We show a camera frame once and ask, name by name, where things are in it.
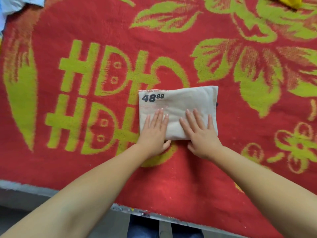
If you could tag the person's left forearm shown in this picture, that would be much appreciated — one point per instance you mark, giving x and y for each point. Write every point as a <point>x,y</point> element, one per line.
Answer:
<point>74,205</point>

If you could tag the red and yellow blanket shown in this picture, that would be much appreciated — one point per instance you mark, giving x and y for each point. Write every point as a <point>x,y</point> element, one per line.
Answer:
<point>223,195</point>

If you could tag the person's right hand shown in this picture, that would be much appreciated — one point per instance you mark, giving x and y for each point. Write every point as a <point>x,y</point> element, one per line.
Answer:
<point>202,138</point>

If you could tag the white t-shirt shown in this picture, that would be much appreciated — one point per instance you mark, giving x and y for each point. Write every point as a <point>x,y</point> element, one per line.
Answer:
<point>15,5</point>

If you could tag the person's blue trousers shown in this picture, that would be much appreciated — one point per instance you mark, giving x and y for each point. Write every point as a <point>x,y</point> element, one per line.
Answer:
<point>143,228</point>

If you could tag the person's right forearm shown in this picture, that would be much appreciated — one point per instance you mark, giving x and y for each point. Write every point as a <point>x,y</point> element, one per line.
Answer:
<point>267,195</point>

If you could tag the yellow basketball jersey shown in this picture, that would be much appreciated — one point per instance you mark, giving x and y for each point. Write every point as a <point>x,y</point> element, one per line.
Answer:
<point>292,1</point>

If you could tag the person's left hand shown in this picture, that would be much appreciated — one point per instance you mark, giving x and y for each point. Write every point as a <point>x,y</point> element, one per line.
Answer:
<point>153,136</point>

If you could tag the cream thin garment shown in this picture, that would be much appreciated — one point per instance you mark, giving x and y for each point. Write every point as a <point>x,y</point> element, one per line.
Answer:
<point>173,104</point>

